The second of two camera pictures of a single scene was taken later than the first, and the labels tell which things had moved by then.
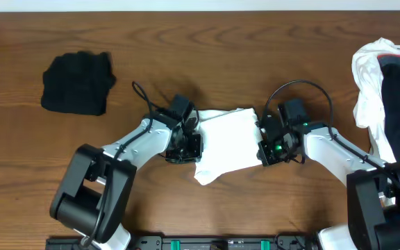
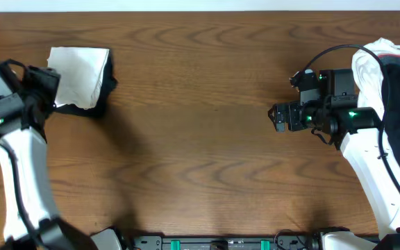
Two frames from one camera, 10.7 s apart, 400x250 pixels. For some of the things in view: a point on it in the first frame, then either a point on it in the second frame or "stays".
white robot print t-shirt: [231, 140] -> [81, 70]
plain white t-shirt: [369, 108] stays
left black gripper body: [193, 147] -> [42, 84]
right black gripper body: [276, 151] -> [302, 117]
